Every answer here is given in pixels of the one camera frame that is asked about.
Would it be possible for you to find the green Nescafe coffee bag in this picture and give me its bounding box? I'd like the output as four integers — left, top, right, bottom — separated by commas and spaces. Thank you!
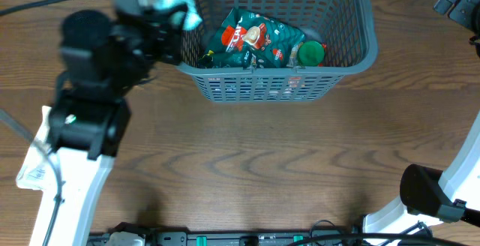
198, 8, 305, 69

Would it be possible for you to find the green lid jar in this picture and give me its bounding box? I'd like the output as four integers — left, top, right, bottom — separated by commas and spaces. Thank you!
297, 40, 326, 67

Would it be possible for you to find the cream paper pouch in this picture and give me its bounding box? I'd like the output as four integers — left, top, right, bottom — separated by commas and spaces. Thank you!
16, 106, 56, 191

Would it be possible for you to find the spaghetti pack with orange ends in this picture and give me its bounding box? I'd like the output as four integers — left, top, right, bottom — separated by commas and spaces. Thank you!
287, 42, 307, 68

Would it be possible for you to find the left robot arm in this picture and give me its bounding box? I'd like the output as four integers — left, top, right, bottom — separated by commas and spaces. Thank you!
32, 4, 188, 245

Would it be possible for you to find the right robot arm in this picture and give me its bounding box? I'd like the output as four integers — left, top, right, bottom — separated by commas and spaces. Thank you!
357, 0, 479, 245

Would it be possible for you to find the grey plastic basket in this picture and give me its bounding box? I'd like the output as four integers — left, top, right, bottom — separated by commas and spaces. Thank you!
177, 0, 378, 103

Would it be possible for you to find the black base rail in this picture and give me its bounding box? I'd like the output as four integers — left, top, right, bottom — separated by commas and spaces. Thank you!
88, 223, 480, 246

